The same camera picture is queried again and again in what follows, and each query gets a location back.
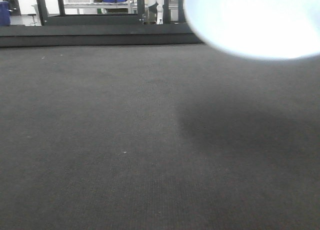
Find pale blue round tray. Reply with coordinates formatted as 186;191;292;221
184;0;320;60

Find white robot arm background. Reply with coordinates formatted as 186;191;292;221
147;0;164;25

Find black raised table edge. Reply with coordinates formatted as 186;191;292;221
0;23;202;48

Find blue barrel far left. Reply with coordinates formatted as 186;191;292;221
0;1;11;26

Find black metal frame structure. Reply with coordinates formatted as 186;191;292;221
36;0;186;26

